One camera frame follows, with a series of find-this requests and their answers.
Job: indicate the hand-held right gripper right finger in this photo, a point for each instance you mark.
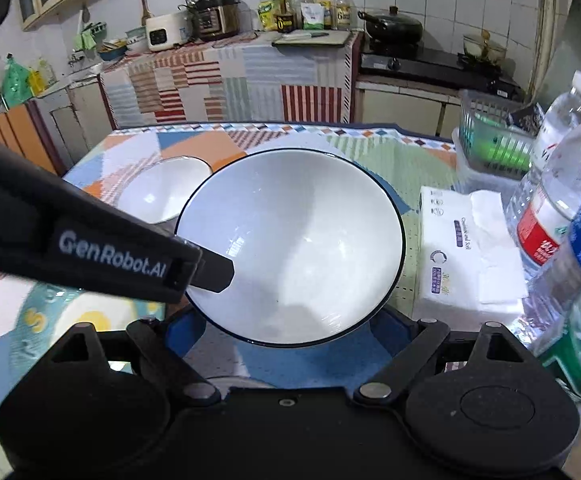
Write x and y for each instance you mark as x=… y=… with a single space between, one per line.
x=386 y=331

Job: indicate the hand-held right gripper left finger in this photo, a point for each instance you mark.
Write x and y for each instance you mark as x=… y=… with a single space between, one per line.
x=185 y=331

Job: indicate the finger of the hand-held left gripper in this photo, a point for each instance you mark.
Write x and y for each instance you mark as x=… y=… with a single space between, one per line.
x=215 y=272

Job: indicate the blue fried egg plate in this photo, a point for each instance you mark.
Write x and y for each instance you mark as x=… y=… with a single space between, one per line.
x=85 y=316

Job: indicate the stack of counter bowls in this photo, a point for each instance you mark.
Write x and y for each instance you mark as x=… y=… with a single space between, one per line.
x=137 y=40

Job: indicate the wooden chair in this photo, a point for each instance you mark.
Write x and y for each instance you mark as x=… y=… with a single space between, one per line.
x=25 y=135

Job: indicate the white tissue pack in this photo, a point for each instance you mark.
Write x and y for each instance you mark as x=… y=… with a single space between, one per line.
x=465 y=255

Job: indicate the yellow detergent bottle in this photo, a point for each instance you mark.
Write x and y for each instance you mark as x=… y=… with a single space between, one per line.
x=43 y=77

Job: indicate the green detergent bottle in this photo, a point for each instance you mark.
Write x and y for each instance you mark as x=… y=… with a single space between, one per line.
x=16 y=85

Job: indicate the sink faucet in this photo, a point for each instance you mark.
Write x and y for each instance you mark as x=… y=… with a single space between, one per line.
x=75 y=60

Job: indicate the blue counter bowl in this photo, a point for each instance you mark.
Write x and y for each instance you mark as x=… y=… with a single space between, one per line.
x=111 y=52

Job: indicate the green hanging cloth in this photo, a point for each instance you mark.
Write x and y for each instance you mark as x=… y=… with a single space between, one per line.
x=89 y=37

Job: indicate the red cap water bottle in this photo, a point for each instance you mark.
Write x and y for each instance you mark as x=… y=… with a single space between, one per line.
x=542 y=230

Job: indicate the striped counter cloth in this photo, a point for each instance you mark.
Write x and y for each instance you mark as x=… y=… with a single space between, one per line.
x=220 y=80

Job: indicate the white rice cooker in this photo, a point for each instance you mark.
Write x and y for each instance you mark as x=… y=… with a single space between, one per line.
x=168 y=32

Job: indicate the green plastic basket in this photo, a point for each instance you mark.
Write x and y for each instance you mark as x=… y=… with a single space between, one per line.
x=495 y=145

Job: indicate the wooden spatula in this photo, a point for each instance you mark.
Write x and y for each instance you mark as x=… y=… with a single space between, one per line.
x=145 y=7

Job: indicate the black pressure cooker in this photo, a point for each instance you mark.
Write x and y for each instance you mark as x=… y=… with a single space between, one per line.
x=215 y=17

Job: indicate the kitchen knife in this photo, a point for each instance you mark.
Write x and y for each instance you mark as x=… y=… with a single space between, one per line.
x=315 y=35

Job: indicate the cutting board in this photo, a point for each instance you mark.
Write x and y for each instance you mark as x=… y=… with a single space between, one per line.
x=335 y=39

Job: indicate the yellow food packet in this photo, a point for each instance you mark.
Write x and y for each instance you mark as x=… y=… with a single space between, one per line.
x=269 y=15

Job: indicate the black gas stove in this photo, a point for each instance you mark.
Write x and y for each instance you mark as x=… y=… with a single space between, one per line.
x=430 y=67

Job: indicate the white cap clear bottle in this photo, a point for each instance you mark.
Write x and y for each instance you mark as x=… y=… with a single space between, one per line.
x=565 y=110

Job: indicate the glass cooking pot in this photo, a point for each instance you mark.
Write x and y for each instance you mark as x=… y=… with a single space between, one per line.
x=485 y=50

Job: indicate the black wok with lid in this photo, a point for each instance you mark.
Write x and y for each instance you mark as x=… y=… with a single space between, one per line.
x=393 y=27

